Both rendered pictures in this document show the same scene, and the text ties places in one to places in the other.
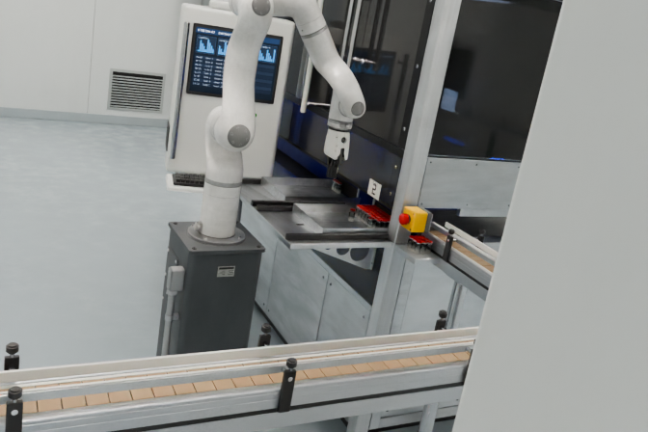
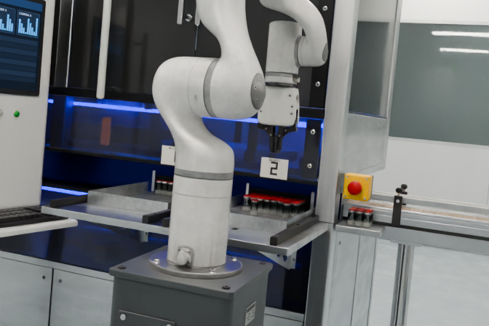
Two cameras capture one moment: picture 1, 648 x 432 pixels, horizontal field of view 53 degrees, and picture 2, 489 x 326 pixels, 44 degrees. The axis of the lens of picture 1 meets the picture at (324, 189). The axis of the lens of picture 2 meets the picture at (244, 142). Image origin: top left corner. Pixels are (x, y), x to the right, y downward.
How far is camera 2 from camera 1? 1.58 m
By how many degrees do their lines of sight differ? 42
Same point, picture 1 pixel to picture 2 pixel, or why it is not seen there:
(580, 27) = not seen: outside the picture
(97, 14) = not seen: outside the picture
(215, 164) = (208, 145)
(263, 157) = (30, 175)
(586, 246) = not seen: outside the picture
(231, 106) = (242, 46)
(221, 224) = (223, 241)
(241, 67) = not seen: outside the picture
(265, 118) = (30, 116)
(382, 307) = (325, 308)
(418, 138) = (346, 90)
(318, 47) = not seen: outside the picture
